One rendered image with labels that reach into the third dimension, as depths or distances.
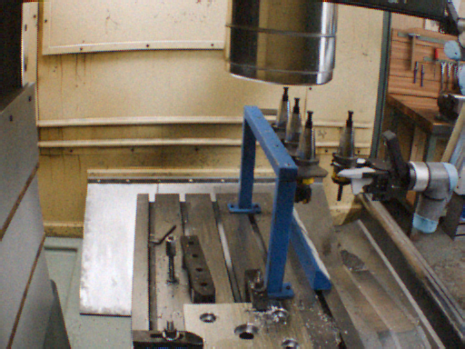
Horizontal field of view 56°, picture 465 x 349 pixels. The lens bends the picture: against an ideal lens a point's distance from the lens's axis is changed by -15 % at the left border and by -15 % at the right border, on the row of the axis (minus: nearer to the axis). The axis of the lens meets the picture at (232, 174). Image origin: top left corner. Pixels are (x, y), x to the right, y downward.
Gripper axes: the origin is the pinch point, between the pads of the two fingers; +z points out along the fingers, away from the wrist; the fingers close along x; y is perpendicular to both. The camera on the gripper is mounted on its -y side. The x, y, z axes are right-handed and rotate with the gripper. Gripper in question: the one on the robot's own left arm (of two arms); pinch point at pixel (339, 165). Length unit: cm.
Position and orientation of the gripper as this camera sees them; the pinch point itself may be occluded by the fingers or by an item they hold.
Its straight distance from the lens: 115.1
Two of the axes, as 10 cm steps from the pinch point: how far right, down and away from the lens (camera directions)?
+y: -0.7, 9.2, 3.8
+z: -9.9, -0.2, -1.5
